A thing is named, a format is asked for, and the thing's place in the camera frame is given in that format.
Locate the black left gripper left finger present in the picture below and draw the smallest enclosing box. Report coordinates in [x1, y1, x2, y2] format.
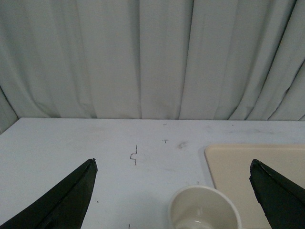
[0, 158, 98, 229]

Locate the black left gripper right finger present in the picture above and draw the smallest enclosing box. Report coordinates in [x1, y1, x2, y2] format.
[249, 159, 305, 229]

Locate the cream ceramic mug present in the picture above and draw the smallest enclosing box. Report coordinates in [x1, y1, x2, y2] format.
[167, 185, 242, 229]

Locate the beige square plate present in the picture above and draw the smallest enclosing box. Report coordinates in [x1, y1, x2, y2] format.
[204, 144, 305, 198]

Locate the white curtain backdrop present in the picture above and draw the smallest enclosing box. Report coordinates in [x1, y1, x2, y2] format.
[0, 0, 305, 132]

